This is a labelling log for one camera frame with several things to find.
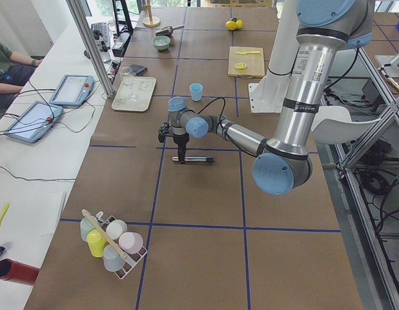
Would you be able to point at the teach pendant tablet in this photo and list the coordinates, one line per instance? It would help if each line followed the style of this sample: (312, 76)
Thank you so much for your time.
(34, 122)
(73, 90)

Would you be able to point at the aluminium frame post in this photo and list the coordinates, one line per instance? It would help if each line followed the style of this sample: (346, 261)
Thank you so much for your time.
(80, 20)

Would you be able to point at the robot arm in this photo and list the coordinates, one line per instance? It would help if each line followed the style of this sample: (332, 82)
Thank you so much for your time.
(282, 162)

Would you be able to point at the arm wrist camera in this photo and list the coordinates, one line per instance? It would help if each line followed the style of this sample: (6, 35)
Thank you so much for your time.
(164, 131)

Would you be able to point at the steel muddler black tip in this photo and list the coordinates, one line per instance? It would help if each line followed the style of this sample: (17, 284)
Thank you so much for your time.
(193, 159)

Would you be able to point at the white chair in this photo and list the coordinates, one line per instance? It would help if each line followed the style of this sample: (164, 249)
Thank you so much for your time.
(333, 124)

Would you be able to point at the white wire cup rack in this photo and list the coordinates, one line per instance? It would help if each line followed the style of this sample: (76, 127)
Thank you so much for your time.
(131, 260)

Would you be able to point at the clear wine glass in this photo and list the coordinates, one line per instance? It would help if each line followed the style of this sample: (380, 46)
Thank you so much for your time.
(128, 80)

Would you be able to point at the metal ice scoop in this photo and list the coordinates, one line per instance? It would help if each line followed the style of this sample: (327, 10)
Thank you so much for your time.
(168, 30)

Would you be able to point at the light blue plastic cup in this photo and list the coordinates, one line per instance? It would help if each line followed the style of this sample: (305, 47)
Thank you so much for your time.
(196, 90)

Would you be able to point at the yellow cup in rack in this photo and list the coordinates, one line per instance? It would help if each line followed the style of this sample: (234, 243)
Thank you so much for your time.
(96, 243)

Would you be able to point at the pink cup in rack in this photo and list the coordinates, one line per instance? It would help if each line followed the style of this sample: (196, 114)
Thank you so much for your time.
(131, 242)

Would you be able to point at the green bowl of ice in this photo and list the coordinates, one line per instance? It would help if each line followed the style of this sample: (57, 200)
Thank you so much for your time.
(161, 43)

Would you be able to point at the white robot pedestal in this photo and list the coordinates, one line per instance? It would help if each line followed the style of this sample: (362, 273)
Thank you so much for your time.
(267, 96)

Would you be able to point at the yellow plastic spatula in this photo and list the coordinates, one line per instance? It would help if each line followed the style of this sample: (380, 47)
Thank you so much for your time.
(4, 211)

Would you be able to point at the wooden cutting board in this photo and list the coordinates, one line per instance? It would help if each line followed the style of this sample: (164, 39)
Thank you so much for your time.
(255, 63)

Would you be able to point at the far teach pendant tablet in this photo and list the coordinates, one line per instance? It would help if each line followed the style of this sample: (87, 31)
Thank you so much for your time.
(73, 90)

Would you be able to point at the white cup in rack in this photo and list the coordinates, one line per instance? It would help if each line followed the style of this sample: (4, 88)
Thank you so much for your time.
(116, 228)

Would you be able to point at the dark grey folded cloth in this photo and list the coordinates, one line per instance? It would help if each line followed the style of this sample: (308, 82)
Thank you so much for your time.
(137, 70)

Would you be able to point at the red cylinder tube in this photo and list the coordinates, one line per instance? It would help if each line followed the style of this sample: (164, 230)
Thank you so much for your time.
(14, 271)

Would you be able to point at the beige bear tray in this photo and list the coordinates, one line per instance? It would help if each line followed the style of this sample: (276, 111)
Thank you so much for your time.
(143, 87)

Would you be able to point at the yellow plastic knife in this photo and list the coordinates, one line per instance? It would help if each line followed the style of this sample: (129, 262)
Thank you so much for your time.
(254, 52)

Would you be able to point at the green cup in rack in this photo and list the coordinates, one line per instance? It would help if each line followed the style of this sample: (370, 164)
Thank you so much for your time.
(85, 227)

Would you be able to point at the seated person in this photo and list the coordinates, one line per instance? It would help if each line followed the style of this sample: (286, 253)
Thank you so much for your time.
(15, 71)

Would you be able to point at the black keyboard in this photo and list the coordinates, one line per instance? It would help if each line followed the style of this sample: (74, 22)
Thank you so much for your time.
(103, 28)

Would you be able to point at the near teach pendant tablet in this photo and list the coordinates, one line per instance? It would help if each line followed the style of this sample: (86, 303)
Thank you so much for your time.
(34, 122)

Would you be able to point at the wooden cup stand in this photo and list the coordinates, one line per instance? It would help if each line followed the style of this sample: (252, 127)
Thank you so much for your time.
(150, 21)

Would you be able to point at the grey cup in rack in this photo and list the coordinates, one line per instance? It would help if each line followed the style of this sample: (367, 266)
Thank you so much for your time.
(111, 259)

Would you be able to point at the yellow lemon slices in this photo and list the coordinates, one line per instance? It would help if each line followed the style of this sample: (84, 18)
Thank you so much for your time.
(240, 66)

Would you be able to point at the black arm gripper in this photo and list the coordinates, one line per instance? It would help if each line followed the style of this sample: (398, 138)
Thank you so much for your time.
(181, 139)

